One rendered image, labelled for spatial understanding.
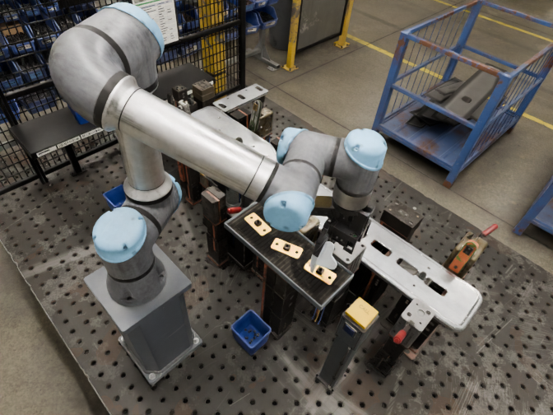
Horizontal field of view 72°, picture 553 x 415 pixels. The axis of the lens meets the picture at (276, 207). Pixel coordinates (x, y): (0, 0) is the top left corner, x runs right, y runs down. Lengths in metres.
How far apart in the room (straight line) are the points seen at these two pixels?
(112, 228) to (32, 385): 1.51
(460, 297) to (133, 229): 0.97
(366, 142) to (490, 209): 2.64
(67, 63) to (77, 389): 1.81
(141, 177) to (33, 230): 1.04
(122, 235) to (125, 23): 0.43
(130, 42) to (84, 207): 1.27
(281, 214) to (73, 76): 0.37
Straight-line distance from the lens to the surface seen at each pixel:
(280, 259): 1.03
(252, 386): 1.37
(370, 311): 1.00
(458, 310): 1.30
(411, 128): 3.50
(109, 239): 0.92
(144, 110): 0.62
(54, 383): 2.31
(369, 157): 0.68
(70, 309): 1.61
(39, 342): 2.43
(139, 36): 0.74
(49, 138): 1.77
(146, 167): 0.90
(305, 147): 0.68
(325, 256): 0.87
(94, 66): 0.65
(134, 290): 1.02
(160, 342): 1.23
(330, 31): 4.81
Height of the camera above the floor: 2.01
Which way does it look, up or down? 47 degrees down
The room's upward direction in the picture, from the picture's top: 6 degrees clockwise
